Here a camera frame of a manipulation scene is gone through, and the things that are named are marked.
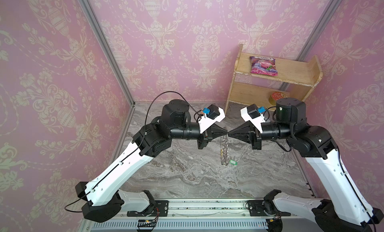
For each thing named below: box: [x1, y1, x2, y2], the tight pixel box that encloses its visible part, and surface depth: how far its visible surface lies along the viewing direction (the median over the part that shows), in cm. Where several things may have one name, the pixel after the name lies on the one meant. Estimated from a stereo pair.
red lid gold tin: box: [268, 91, 288, 106], surface depth 92 cm
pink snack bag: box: [249, 56, 279, 76], surface depth 76 cm
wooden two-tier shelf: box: [225, 44, 323, 112], surface depth 79 cm
